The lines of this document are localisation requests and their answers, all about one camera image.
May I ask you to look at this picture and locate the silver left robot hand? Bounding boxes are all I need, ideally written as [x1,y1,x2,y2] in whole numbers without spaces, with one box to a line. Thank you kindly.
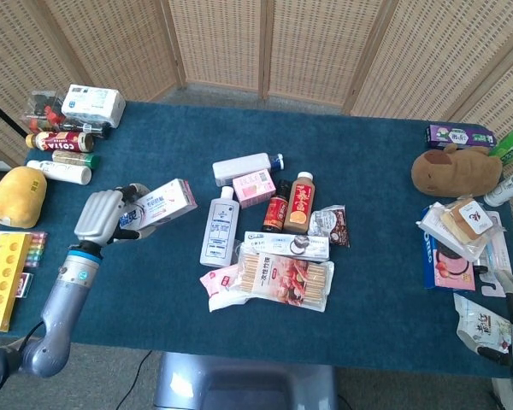
[73,183,158,249]

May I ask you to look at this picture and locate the pink white toothpaste box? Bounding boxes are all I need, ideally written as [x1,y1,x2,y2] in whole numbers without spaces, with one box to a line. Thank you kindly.
[119,178,199,232]

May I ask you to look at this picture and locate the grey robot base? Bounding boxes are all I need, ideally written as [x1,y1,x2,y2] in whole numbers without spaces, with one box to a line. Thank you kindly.
[152,351,339,410]

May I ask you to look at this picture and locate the blue pink package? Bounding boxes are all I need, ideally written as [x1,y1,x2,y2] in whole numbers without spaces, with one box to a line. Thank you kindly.
[422,231,477,292]

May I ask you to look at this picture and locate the yellow toy tray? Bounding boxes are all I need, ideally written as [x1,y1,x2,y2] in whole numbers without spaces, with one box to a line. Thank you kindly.
[0,231,34,334]

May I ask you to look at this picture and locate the clear box red items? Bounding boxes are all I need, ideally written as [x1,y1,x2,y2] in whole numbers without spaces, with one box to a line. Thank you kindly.
[20,89,68,133]

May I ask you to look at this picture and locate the small pink box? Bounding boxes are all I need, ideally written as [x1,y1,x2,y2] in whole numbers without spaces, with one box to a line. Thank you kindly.
[232,168,277,209]

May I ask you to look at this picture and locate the purple box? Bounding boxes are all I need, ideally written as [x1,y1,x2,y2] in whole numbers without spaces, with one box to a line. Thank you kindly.
[425,124,498,151]

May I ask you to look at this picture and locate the white snack bag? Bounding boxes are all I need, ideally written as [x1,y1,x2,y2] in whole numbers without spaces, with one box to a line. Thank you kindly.
[453,292,513,354]

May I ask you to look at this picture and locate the white tube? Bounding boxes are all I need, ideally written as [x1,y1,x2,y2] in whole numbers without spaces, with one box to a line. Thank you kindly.
[26,159,93,186]

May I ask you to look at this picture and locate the jar with green cap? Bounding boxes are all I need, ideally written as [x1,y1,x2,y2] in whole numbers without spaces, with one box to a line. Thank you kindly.
[51,149,102,170]

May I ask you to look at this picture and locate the pink toothbrush pack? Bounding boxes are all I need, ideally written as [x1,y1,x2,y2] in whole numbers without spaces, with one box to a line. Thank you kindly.
[474,209,513,298]

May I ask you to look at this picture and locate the red Costa coffee bottle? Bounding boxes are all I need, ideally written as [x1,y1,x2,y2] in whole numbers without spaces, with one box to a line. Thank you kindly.
[25,131,97,154]

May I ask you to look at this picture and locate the yellow plush toy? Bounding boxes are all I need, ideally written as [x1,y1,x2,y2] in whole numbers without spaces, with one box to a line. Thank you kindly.
[0,166,49,230]

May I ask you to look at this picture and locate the slim black bottle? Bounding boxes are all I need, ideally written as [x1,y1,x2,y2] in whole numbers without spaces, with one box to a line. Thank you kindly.
[57,121,112,141]

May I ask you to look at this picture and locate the small red card pack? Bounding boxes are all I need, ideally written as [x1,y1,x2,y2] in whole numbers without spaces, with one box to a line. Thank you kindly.
[15,272,35,299]

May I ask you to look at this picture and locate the white tissue pack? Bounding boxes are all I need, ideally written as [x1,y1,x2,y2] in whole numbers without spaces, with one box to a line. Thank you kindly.
[61,83,127,130]

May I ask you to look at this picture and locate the packaged sandwich cakes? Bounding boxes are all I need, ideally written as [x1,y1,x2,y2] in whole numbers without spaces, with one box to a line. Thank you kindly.
[439,197,496,245]

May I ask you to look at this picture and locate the white lotion bottle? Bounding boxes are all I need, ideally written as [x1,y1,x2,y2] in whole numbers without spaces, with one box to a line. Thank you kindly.
[199,185,241,269]

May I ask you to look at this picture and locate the clear packaged snack tray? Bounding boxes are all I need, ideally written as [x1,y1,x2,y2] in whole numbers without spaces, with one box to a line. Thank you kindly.
[416,202,492,263]

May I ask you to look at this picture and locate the white bottle black print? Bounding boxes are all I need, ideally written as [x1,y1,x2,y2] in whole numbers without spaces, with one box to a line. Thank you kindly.
[482,165,513,208]

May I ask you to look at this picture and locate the pink white pouch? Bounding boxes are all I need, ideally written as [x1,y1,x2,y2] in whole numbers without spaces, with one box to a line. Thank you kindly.
[199,263,251,313]

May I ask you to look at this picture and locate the white bottle blue cap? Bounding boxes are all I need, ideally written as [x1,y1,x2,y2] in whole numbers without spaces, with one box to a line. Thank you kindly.
[211,152,285,187]

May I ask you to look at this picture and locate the brown capybara plush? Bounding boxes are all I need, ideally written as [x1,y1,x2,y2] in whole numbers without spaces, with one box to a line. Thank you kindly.
[410,143,504,198]

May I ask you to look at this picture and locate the dark bottle red label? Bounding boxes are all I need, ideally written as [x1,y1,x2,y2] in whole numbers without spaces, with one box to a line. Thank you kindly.
[262,179,293,233]

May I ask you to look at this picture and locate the blue table mat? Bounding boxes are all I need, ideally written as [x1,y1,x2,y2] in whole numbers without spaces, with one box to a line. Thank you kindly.
[0,100,513,379]

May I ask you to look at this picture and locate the brown drink bottle white cap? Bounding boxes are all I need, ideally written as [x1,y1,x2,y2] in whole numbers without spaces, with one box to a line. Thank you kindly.
[282,171,316,235]

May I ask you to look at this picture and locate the bamboo skewers pack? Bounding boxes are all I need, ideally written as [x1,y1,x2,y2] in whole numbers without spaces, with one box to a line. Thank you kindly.
[238,250,336,313]

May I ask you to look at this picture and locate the brown white snack packet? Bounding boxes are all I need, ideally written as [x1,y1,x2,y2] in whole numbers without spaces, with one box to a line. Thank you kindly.
[308,204,351,249]

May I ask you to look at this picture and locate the wicker folding screen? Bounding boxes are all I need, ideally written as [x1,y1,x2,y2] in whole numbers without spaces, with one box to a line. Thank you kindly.
[0,0,513,274]

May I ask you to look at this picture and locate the black floor cable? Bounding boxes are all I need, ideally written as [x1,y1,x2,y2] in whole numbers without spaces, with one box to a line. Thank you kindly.
[118,349,154,407]

